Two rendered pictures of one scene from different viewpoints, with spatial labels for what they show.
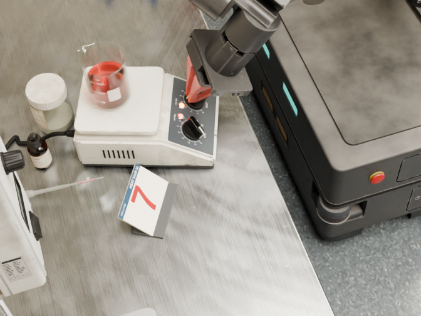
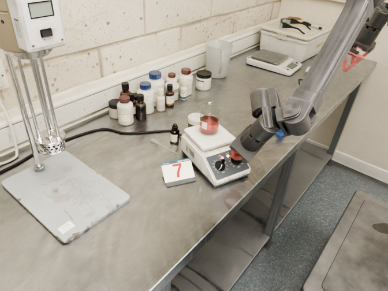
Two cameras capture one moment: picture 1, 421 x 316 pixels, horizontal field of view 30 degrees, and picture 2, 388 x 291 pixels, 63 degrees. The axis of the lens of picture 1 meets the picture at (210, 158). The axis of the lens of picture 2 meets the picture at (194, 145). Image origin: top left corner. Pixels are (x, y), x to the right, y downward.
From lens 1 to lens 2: 61 cm
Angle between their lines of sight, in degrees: 40
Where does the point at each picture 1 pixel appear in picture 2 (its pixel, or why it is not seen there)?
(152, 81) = (226, 138)
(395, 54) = not seen: outside the picture
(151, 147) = (198, 156)
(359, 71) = (365, 269)
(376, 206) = not seen: outside the picture
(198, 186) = (201, 187)
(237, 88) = (242, 153)
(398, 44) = not seen: outside the picture
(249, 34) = (256, 125)
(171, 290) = (143, 201)
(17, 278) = (19, 36)
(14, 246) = (15, 9)
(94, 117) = (194, 131)
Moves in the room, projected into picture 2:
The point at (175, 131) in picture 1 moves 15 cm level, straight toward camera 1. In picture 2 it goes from (212, 159) to (171, 180)
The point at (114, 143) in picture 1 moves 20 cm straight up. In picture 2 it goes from (190, 144) to (194, 82)
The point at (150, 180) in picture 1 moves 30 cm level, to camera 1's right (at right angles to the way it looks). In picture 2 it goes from (188, 168) to (265, 238)
